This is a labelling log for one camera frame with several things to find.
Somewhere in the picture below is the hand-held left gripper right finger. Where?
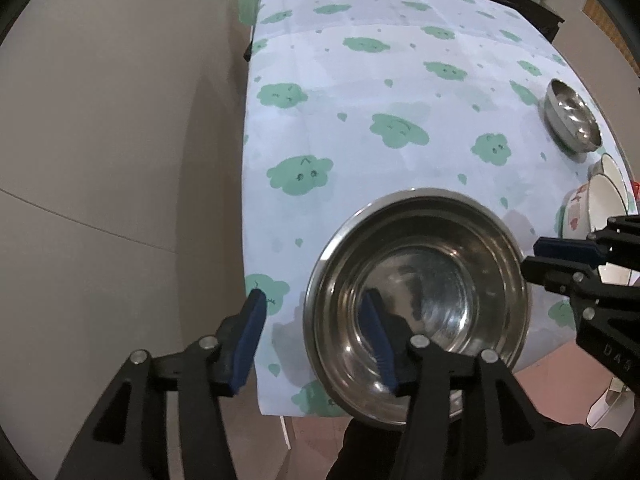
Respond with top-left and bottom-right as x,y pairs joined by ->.
360,289 -> 571,480

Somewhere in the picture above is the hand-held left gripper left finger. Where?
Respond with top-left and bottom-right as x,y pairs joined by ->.
54,290 -> 269,480

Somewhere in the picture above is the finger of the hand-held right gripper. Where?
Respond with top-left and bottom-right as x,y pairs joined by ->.
521,256 -> 608,297
532,215 -> 640,261

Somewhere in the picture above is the large white ceramic bowl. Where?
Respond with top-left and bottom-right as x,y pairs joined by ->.
559,176 -> 632,243

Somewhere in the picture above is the small white ceramic bowl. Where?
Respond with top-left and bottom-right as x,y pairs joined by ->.
589,152 -> 631,196

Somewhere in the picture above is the small steel bowl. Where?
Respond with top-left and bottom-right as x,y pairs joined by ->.
542,78 -> 603,153

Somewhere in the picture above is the white plastic object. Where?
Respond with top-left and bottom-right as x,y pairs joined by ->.
585,377 -> 631,428

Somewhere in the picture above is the dark wooden table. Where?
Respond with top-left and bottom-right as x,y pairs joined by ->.
345,0 -> 566,43

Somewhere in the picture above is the table with cloud tablecloth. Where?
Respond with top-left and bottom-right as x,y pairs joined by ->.
241,0 -> 626,418

